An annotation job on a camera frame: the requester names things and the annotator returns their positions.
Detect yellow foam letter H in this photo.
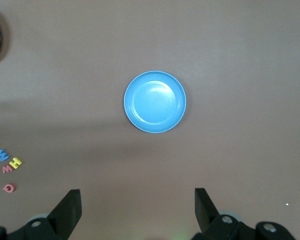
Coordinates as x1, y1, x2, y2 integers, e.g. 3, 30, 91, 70
9, 157, 23, 171

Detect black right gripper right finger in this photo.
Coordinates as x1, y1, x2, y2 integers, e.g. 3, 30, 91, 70
191, 187, 256, 240

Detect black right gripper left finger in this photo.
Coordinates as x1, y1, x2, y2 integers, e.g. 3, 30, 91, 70
14, 189, 83, 240

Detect blue plate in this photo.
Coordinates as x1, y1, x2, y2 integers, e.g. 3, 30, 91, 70
123, 70, 187, 134

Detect red foam letter Q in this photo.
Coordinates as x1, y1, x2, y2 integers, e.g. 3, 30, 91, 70
2, 183, 17, 194

